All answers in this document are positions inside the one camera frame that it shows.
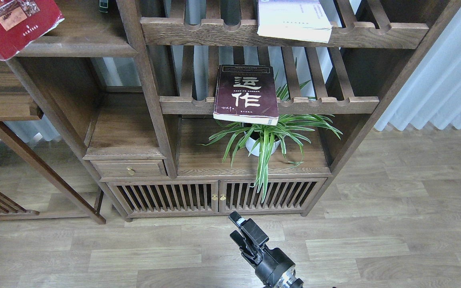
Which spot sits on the brass drawer knob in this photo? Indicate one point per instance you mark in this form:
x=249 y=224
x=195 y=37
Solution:
x=130 y=170

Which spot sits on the dark wooden bookshelf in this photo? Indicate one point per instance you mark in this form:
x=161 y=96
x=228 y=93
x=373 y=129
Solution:
x=135 y=87

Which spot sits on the dark maroon book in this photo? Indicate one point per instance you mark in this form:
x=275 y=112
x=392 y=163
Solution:
x=246 y=93

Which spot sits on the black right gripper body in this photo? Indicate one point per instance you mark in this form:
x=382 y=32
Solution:
x=271 y=266

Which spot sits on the small dark object top shelf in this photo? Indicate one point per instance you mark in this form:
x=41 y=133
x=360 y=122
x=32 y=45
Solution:
x=103 y=6

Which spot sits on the white sheer curtain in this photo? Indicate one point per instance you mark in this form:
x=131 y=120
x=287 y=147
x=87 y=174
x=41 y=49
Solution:
x=432 y=94

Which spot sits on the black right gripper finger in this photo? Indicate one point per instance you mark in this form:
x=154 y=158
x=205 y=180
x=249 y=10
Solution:
x=239 y=240
x=236 y=219

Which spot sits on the green spider plant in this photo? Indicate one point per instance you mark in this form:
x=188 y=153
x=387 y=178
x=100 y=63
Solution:
x=289 y=126

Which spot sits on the red paperback book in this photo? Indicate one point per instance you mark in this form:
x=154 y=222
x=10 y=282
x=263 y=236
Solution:
x=23 y=21

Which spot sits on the white plant pot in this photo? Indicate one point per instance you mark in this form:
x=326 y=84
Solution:
x=253 y=146

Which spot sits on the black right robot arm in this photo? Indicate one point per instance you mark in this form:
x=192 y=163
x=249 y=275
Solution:
x=272 y=266

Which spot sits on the white book top shelf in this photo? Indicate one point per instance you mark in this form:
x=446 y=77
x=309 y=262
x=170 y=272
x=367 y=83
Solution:
x=303 y=20

